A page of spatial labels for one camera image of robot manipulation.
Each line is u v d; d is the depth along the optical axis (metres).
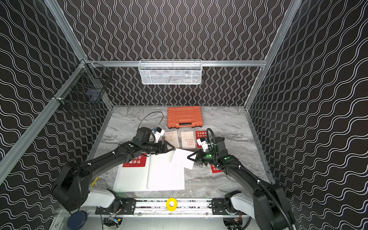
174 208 0.74
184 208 0.76
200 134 1.03
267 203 0.41
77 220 0.69
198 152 0.75
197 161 0.71
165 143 0.75
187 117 1.13
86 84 0.98
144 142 0.68
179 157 0.84
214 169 0.88
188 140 1.00
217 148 0.66
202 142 0.78
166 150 0.73
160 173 0.86
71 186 0.42
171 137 1.02
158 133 0.78
